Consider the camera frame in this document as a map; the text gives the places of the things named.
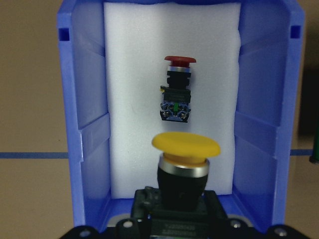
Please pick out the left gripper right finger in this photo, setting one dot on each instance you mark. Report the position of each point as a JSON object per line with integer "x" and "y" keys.
{"x": 238, "y": 229}

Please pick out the yellow push button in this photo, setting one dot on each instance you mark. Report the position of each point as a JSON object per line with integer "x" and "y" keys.
{"x": 180, "y": 208}

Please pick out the red push button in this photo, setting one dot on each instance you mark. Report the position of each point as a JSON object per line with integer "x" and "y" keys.
{"x": 176, "y": 96}

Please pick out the green conveyor belt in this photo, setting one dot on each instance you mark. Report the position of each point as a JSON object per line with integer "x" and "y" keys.
{"x": 314, "y": 158}

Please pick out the white foam pad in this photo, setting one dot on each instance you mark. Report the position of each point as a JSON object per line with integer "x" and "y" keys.
{"x": 138, "y": 38}

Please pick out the blue bin left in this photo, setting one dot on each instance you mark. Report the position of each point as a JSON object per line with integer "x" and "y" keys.
{"x": 271, "y": 34}

